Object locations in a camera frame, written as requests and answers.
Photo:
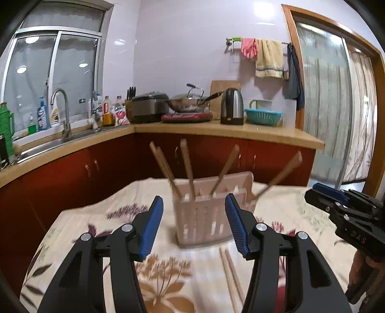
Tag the patterned curtain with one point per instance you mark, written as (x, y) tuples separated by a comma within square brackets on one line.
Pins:
[(361, 120)]

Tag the blue dish soap bottle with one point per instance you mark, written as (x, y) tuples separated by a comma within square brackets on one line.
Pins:
[(43, 116)]

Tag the pink plastic utensil basket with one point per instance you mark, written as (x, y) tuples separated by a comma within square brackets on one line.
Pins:
[(204, 219)]

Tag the pink and white seasoning bag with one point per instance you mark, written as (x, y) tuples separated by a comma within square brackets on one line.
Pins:
[(121, 116)]

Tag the steel wok with lid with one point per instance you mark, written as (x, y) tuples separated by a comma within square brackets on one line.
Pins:
[(186, 103)]

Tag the steel electric kettle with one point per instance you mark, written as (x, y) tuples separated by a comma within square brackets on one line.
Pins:
[(232, 108)]

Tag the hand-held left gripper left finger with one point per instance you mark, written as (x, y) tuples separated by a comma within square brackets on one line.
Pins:
[(152, 219)]

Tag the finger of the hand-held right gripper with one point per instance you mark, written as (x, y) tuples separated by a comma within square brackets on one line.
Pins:
[(329, 192), (320, 202)]

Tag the grey rice cooker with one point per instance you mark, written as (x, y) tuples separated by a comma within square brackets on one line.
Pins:
[(149, 108)]

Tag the stainless steel sink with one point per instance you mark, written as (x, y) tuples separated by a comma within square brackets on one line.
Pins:
[(51, 146)]

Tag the wood framed glass door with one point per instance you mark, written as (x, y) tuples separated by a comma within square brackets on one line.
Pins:
[(324, 105)]

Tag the pink rubber gloves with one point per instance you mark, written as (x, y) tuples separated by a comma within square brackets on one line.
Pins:
[(249, 48)]

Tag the small green bottle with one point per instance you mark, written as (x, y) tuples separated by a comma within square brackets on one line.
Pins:
[(32, 128)]

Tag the metal towel rack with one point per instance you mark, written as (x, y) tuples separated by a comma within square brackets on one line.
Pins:
[(233, 42)]

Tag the floral tablecloth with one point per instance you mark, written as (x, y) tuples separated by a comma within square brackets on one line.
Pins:
[(168, 280)]

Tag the red induction cooker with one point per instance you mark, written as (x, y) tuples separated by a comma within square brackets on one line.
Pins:
[(186, 118)]

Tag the green plastic cup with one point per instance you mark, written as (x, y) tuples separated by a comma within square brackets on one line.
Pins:
[(253, 104)]

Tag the knife block with knives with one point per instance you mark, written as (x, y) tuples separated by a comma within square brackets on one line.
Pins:
[(130, 102)]

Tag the clear plastic bottle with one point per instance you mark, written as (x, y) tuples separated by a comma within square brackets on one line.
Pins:
[(118, 102)]

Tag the white detergent bottle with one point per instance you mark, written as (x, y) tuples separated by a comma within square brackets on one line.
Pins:
[(54, 116)]

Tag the teal plastic colander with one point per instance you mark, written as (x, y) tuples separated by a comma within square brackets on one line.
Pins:
[(263, 117)]

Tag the aluminium sliding window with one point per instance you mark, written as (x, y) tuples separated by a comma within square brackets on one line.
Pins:
[(36, 66)]

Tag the wooden cutting board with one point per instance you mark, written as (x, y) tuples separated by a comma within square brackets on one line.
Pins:
[(217, 93)]

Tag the dark grey cloth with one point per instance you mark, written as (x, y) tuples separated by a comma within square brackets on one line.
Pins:
[(294, 81)]

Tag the yellow towel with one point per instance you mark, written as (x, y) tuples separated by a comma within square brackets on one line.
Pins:
[(269, 60)]

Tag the chrome kitchen faucet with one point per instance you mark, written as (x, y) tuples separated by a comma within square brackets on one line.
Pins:
[(66, 129)]

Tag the white plastic container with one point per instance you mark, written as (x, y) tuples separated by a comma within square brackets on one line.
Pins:
[(289, 114)]

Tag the green wicker thermos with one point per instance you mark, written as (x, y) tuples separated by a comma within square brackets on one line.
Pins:
[(6, 126)]

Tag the dark thermos flask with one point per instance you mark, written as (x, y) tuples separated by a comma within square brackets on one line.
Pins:
[(3, 153)]

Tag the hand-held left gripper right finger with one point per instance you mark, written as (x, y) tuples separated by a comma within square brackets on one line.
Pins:
[(236, 222)]

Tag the person's right hand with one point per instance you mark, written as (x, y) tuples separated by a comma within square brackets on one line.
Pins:
[(358, 268)]

